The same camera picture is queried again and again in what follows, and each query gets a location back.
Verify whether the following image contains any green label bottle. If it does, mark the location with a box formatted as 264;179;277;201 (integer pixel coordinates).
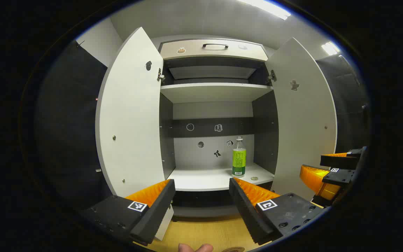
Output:
232;136;247;177

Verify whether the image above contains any small ceiling light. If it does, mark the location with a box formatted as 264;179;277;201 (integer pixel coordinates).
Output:
321;41;340;56

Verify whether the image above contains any white cabinet door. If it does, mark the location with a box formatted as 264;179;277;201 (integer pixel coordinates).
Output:
265;37;338;202
95;27;175;241

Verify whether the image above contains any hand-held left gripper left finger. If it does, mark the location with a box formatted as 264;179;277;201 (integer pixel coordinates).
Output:
79;178;176;246

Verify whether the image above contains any beige cabinet drawer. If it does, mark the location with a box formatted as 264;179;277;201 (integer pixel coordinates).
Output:
159;38;268;62

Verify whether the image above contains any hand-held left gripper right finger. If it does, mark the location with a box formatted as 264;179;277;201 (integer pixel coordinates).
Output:
229;177;325;246

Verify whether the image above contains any white cabinet shelf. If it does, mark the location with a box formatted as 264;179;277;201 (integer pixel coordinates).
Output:
160;83;274;104

